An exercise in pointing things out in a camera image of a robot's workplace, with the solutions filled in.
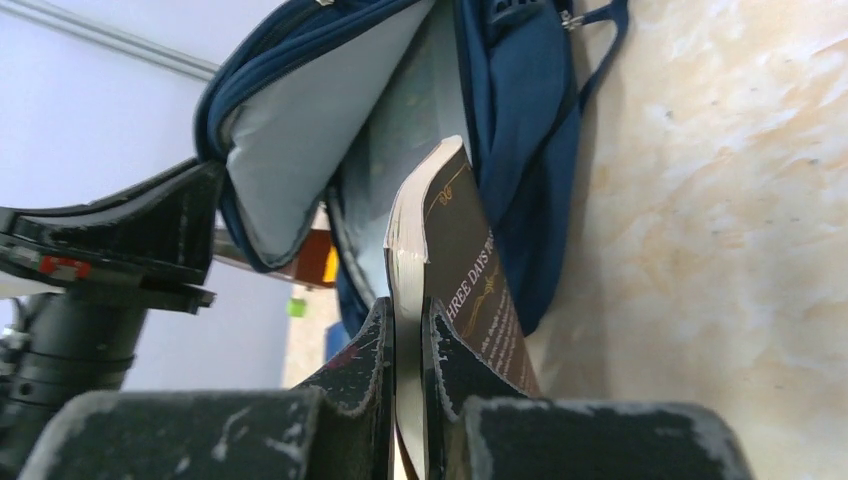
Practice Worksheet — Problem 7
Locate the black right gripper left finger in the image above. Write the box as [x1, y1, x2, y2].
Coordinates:
[20, 298, 394, 480]

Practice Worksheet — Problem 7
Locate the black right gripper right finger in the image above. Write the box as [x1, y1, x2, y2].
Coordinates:
[421, 299, 753, 480]

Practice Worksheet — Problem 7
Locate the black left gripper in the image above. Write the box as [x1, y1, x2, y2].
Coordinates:
[1, 159, 225, 464]

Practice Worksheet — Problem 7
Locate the navy blue student backpack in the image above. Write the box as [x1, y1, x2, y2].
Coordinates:
[194, 1, 629, 335]

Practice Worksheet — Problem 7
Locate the Three Days To See book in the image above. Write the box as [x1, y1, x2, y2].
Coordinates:
[384, 135, 540, 479]

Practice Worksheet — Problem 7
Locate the small green cube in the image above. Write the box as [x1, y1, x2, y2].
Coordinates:
[286, 297, 307, 318]

